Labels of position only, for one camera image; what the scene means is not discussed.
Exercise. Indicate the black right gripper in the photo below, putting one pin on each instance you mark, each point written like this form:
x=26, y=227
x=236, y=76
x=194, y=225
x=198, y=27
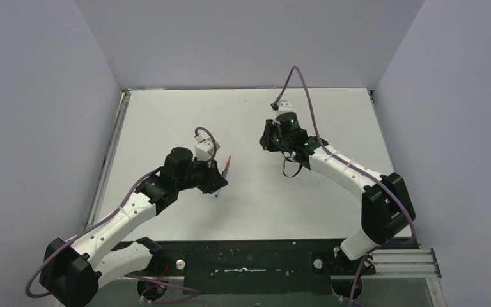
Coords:
x=270, y=126

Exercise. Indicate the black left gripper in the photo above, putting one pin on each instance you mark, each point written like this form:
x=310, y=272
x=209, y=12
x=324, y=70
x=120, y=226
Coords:
x=213, y=181

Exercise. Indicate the pink marker pen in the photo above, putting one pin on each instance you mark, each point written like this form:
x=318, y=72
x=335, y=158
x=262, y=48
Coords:
x=226, y=168

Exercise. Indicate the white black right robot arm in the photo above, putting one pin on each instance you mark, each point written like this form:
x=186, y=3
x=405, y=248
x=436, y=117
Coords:
x=386, y=208

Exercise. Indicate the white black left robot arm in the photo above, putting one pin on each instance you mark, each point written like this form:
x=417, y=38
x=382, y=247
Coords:
x=74, y=270

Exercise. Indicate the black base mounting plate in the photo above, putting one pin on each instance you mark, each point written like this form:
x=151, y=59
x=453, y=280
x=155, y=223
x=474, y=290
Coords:
x=300, y=282

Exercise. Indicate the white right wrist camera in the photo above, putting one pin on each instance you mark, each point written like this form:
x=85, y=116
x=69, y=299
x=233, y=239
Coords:
x=283, y=107

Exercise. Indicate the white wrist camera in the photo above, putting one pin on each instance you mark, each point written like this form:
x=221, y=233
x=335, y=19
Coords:
x=205, y=149
x=283, y=107

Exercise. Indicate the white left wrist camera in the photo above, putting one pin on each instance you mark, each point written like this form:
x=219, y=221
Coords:
x=205, y=149

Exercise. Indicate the left side aluminium rail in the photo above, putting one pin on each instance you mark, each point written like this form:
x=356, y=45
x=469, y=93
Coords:
x=108, y=159

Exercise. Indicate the aluminium frame rail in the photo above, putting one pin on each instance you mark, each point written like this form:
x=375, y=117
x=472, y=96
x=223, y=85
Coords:
x=399, y=263

